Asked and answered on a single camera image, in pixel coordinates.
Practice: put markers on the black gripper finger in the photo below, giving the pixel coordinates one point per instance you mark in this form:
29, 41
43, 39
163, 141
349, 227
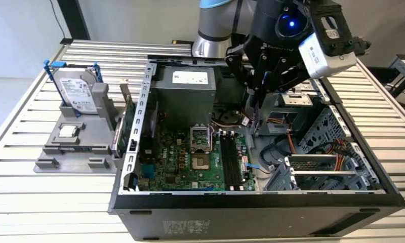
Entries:
237, 71
291, 82

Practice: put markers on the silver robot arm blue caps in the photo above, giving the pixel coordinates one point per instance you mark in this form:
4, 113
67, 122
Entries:
216, 25

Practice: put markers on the metal drive bay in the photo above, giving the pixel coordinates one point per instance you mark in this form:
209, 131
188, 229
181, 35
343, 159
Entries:
273, 103

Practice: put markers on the black plug yellow tip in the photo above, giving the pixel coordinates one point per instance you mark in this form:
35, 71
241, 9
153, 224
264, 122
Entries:
181, 41

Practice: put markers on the grey power supply unit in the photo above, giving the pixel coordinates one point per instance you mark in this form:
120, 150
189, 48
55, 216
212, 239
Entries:
181, 101

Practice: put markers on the perforated steel drive cage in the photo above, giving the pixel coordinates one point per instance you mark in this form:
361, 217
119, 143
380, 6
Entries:
324, 131

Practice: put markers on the green graphics card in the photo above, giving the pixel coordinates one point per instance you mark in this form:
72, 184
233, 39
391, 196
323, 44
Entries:
129, 111

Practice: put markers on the steel disk bay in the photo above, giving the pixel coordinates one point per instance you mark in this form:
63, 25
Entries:
324, 173

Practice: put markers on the green motherboard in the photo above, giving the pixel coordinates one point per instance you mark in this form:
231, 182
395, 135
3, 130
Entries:
171, 152

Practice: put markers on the CPU socket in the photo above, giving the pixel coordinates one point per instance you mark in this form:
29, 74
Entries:
201, 163

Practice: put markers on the blue expansion slot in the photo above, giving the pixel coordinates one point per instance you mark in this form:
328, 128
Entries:
205, 188

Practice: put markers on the silver hard disk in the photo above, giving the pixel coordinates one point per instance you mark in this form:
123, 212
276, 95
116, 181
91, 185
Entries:
76, 93

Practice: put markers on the grey parts rack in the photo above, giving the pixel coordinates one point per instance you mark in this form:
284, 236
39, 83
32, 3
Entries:
91, 131

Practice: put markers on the blue disk carrier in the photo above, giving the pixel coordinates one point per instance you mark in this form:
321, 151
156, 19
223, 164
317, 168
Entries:
57, 64

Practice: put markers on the black open PC case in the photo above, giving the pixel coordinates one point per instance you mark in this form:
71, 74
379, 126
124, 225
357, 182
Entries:
256, 220

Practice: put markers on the silver CPU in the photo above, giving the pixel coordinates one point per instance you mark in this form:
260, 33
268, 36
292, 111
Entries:
68, 131

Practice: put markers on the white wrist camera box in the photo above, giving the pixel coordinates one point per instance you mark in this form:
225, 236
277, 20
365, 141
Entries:
324, 60

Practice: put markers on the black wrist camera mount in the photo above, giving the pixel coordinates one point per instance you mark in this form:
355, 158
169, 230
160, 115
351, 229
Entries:
344, 25

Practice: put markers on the black post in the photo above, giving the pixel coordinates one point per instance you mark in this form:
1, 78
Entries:
79, 20

